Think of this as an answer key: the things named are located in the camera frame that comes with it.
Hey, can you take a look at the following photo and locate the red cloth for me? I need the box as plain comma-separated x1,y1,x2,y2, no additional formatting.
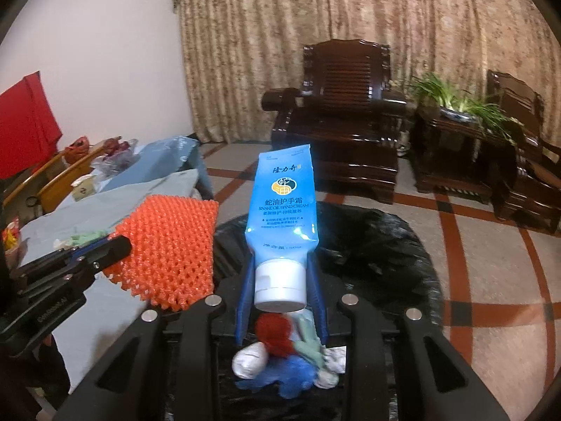
0,71,63,180

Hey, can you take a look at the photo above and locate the dark wooden armchair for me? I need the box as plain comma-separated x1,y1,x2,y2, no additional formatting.
486,69,561,234
262,39,408,205

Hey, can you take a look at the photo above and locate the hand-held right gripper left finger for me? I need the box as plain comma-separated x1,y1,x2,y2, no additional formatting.
53,250,259,421

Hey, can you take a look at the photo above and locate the pile of red snack packets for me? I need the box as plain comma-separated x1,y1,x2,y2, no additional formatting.
0,217,23,269

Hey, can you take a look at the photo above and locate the red wrapper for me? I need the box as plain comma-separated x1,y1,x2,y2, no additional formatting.
255,313,293,358

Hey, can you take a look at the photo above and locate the potted green plant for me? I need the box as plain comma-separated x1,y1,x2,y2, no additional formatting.
407,72,523,142

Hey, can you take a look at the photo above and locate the light wooden chair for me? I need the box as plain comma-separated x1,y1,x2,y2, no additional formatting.
37,151,110,212
2,147,88,208

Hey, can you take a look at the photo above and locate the dark wooden side table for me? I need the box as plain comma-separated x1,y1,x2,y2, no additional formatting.
410,105,518,205

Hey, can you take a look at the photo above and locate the green paper scrap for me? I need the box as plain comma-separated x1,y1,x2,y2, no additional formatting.
55,230,110,248
293,325,327,367

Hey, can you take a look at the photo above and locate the red plastic bag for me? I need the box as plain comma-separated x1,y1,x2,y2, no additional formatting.
65,137,92,163

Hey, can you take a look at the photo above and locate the clear plastic wrapper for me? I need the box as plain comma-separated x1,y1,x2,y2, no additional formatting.
316,346,349,389

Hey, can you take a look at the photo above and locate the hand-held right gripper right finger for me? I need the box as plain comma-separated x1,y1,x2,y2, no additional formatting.
304,250,511,421

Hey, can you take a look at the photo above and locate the beige patterned curtain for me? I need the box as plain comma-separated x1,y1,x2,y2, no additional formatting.
171,0,555,146

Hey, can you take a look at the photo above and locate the orange foam fruit net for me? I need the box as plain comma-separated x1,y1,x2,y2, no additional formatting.
102,195,220,313

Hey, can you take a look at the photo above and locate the tissue box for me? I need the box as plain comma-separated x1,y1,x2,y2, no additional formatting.
72,175,97,201

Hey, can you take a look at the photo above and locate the trash bin with black liner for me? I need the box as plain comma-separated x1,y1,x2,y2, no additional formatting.
210,202,443,421

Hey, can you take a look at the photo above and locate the glass fruit bowl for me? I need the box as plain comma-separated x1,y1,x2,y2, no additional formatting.
91,140,142,173

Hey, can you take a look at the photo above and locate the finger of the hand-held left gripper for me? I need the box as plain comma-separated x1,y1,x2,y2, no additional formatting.
18,236,133,302
9,245,108,283

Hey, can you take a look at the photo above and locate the blue hand cream tube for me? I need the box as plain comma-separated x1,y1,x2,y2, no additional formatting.
244,144,320,314

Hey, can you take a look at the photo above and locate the blue tablecloth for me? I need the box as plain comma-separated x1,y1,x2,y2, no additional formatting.
99,136,215,200

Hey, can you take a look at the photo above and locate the white tissue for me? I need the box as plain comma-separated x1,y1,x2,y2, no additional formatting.
231,343,269,380

